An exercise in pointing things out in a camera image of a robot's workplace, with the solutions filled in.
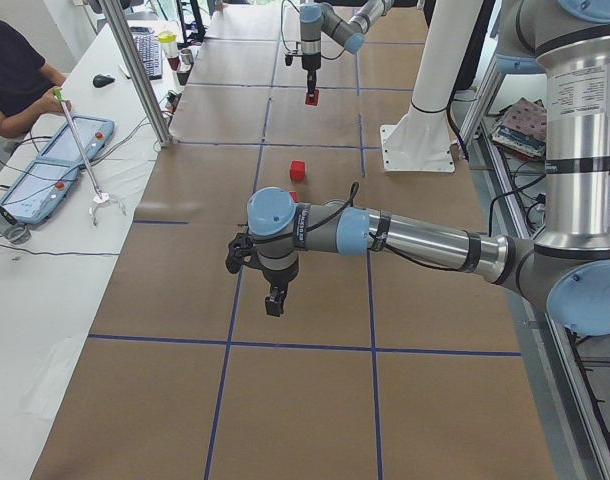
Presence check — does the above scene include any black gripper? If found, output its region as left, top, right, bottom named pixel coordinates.
left=259, top=254, right=299, bottom=317
left=301, top=39, right=320, bottom=98

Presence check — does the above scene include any yellow lid cup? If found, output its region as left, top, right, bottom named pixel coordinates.
left=157, top=30, right=179, bottom=59

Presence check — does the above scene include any black keyboard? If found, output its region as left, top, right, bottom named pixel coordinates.
left=133, top=34, right=163, bottom=80

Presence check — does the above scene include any grabber reacher stick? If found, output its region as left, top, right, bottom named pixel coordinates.
left=52, top=87, right=127, bottom=227

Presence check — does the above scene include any black computer mouse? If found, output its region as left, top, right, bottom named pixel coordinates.
left=92, top=74, right=115, bottom=88

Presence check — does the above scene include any stack of books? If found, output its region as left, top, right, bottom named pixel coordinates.
left=491, top=98, right=547, bottom=158

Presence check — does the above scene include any blue teach pendant far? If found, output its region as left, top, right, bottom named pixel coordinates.
left=37, top=114, right=117, bottom=164

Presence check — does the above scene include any blue teach pendant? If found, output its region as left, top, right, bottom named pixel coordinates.
left=37, top=114, right=117, bottom=164
left=0, top=160, right=80, bottom=225

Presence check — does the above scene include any blue teach pendant near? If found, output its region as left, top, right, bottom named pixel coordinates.
left=0, top=160, right=80, bottom=225

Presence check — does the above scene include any seated person black shirt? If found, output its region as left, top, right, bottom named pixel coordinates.
left=0, top=20, right=66, bottom=139

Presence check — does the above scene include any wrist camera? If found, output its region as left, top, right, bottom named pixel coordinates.
left=284, top=49, right=301, bottom=67
left=225, top=232, right=260, bottom=274

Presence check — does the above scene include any white camera stand base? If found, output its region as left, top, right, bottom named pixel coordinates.
left=380, top=0, right=494, bottom=173

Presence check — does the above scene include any aluminium profile post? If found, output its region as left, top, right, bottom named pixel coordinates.
left=99, top=0, right=172, bottom=148

